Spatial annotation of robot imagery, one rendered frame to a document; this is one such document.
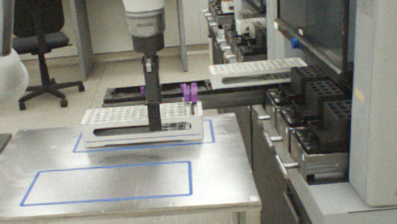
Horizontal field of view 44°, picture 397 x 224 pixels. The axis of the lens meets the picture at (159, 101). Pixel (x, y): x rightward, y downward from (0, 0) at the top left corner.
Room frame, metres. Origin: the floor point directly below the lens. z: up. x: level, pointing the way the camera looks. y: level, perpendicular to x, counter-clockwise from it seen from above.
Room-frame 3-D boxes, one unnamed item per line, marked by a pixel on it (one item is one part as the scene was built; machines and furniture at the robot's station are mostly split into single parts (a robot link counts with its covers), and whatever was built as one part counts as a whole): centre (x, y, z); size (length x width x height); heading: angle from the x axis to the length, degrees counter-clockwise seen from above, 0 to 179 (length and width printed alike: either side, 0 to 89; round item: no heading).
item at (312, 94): (1.19, -0.40, 0.85); 0.12 x 0.02 x 0.06; 177
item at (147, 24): (1.13, 0.01, 1.11); 0.09 x 0.09 x 0.06
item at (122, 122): (1.14, 0.05, 0.85); 0.30 x 0.10 x 0.06; 86
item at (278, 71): (1.49, -0.32, 0.83); 0.30 x 0.10 x 0.06; 88
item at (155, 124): (1.08, 0.02, 0.89); 0.03 x 0.01 x 0.07; 86
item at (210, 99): (1.50, -0.14, 0.78); 0.73 x 0.14 x 0.09; 88
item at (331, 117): (1.03, -0.40, 0.85); 0.12 x 0.02 x 0.06; 177
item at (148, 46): (1.13, 0.01, 1.03); 0.08 x 0.07 x 0.09; 176
